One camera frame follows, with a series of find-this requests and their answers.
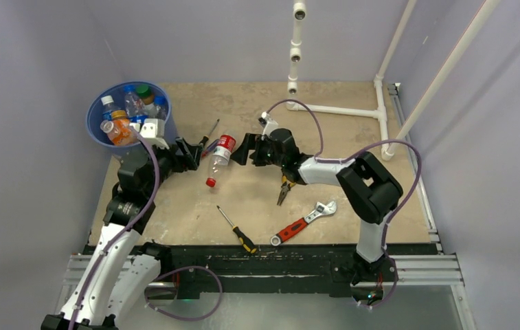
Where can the green cap clear bottle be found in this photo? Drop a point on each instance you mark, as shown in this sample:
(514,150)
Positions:
(146,95)

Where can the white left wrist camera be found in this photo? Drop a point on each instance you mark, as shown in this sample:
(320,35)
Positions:
(152,130)

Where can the yellow black screwdriver front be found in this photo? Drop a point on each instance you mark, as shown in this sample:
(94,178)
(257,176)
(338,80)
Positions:
(244,240)

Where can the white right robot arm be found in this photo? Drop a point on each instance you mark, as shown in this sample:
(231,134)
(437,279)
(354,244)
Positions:
(372,191)

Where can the yellow black screwdriver back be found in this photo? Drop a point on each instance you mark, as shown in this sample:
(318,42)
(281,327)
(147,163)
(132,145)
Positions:
(206,137)

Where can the red handled adjustable wrench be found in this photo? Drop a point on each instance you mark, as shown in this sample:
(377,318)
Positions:
(320,210)

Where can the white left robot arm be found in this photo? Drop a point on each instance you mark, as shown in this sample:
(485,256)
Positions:
(105,292)

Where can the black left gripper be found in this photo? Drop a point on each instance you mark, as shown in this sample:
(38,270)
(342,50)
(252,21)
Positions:
(188,161)

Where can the pepsi label clear bottle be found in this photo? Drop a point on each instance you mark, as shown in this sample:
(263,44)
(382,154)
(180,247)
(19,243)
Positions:
(133,104)

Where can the yellow black screwdriver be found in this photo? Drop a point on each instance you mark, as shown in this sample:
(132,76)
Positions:
(206,137)
(244,240)

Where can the orange juice bottle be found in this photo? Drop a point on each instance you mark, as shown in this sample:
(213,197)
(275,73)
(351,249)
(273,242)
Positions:
(119,116)

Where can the blue label bottle back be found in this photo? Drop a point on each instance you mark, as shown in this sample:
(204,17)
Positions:
(109,106)

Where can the yellow handled pliers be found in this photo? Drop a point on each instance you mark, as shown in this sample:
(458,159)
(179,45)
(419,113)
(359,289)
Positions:
(285,188)

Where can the blue label bottle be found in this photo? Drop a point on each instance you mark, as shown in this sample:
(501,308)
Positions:
(109,106)
(161,107)

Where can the blue plastic bin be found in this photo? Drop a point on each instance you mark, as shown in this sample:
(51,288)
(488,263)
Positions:
(94,117)

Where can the aluminium side rail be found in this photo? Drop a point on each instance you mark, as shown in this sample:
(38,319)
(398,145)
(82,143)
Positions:
(438,269)

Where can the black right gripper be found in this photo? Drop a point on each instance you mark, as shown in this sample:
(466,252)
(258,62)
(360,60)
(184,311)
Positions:
(241,155)

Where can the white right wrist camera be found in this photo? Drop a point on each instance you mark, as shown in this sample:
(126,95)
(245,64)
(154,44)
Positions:
(268,123)

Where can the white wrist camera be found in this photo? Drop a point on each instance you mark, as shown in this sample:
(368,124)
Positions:
(152,130)
(268,123)

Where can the crushed orange label bottle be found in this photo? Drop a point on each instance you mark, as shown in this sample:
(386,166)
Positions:
(119,132)

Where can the red label clear bottle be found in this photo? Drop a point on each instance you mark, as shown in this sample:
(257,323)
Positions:
(220,158)

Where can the black table front rail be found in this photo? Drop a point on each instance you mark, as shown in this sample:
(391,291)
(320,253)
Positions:
(332,269)

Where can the red handled screwdriver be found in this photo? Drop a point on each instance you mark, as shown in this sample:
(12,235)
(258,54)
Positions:
(210,148)

